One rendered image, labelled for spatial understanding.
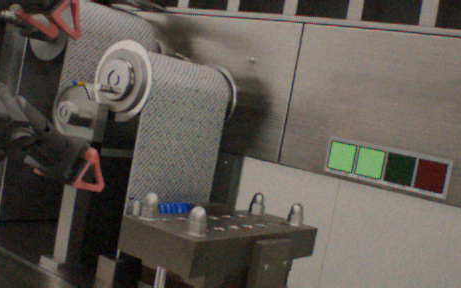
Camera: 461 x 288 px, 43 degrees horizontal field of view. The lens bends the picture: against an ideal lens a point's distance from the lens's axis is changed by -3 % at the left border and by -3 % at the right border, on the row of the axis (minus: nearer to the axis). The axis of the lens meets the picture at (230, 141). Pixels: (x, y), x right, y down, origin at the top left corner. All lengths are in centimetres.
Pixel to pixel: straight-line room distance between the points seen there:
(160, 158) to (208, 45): 39
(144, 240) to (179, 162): 22
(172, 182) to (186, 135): 9
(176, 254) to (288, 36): 56
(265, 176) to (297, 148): 280
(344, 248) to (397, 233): 35
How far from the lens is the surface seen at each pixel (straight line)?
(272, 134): 128
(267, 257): 108
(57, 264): 112
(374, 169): 116
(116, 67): 109
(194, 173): 120
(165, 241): 97
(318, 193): 384
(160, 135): 111
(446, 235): 356
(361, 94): 119
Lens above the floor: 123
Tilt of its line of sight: 3 degrees down
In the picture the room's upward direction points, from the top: 11 degrees clockwise
